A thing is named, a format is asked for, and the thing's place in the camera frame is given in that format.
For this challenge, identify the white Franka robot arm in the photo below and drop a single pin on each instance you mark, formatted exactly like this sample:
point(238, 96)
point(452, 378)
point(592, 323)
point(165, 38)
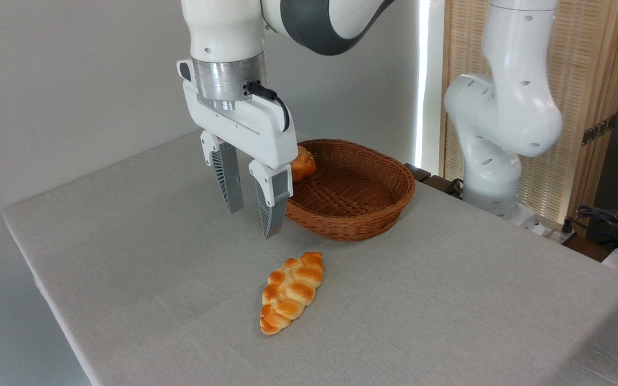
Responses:
point(502, 107)

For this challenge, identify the round orange bread bun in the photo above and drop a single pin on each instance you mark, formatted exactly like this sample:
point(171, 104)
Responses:
point(303, 163)

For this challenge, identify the brown wicker basket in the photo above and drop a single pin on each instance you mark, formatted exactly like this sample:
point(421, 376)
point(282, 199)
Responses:
point(357, 214)

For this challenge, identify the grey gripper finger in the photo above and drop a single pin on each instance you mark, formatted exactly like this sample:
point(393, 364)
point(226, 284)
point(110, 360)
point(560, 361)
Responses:
point(272, 206)
point(229, 182)

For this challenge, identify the wooden slatted screen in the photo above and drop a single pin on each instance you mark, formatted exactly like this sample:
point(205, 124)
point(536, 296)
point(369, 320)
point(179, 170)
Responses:
point(588, 64)

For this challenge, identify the grey tablecloth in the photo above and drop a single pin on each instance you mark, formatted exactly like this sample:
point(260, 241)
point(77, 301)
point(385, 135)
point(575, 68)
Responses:
point(421, 300)

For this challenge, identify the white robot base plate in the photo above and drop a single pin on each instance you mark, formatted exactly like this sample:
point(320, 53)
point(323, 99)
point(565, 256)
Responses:
point(526, 217)

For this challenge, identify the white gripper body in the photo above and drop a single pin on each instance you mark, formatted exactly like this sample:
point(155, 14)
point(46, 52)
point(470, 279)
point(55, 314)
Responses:
point(244, 126)

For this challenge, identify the braided golden bread loaf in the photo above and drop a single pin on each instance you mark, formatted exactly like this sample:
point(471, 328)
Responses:
point(290, 292)

